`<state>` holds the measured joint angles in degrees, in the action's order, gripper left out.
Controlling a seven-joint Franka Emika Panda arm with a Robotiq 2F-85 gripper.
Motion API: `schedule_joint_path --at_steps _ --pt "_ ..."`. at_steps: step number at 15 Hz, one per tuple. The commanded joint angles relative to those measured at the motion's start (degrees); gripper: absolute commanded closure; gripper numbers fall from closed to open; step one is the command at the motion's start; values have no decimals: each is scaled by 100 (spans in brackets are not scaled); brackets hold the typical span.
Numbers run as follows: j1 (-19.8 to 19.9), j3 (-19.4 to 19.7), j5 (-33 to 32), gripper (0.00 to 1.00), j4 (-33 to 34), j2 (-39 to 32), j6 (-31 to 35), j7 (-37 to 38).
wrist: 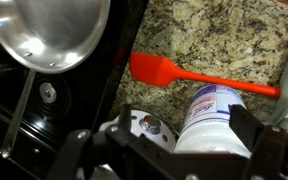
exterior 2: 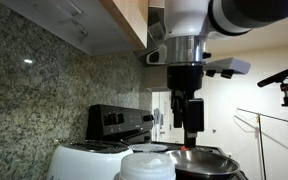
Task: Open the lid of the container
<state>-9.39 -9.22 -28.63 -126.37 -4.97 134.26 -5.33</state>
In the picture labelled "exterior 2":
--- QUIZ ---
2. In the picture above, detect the black stereo camera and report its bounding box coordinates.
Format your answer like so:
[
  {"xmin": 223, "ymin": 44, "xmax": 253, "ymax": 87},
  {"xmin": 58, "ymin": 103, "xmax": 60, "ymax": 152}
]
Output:
[{"xmin": 256, "ymin": 62, "xmax": 288, "ymax": 89}]

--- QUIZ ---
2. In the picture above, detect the white wipes canister blue label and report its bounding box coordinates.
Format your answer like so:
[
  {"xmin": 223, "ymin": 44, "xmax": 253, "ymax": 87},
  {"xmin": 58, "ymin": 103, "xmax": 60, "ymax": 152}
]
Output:
[{"xmin": 118, "ymin": 152, "xmax": 177, "ymax": 180}]

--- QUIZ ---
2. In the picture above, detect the black electric stove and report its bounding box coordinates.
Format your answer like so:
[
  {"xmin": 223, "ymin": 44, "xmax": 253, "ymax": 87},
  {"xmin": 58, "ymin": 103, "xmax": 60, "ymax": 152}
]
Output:
[{"xmin": 85, "ymin": 103, "xmax": 250, "ymax": 180}]

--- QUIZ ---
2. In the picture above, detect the white two-slot toaster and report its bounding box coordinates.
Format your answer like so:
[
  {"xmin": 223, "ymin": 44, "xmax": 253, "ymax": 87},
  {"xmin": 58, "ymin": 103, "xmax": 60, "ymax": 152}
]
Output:
[{"xmin": 46, "ymin": 141, "xmax": 134, "ymax": 180}]

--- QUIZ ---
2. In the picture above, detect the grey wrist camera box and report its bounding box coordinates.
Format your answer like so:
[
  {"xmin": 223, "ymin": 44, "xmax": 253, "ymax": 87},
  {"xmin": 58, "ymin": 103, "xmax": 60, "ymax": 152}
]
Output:
[{"xmin": 202, "ymin": 56, "xmax": 252, "ymax": 80}]

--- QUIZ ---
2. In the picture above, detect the stainless steel frying pan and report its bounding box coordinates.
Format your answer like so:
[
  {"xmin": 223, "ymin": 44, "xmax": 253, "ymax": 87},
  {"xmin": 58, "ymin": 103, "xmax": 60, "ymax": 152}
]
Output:
[{"xmin": 165, "ymin": 148, "xmax": 241, "ymax": 180}]

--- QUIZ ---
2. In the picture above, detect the light wooden upper cabinet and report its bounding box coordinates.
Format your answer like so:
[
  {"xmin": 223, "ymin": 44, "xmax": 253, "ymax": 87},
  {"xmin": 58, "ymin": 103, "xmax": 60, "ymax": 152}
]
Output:
[{"xmin": 0, "ymin": 0, "xmax": 149, "ymax": 57}]

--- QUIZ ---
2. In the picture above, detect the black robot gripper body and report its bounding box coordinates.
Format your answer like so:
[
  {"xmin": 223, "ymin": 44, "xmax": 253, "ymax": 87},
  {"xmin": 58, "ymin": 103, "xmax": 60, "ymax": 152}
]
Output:
[{"xmin": 166, "ymin": 63, "xmax": 205, "ymax": 101}]

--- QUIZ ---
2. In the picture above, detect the thin stand with white disc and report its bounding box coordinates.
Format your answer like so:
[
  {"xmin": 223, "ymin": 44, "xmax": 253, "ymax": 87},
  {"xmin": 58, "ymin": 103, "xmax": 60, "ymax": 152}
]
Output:
[{"xmin": 235, "ymin": 107, "xmax": 288, "ymax": 180}]

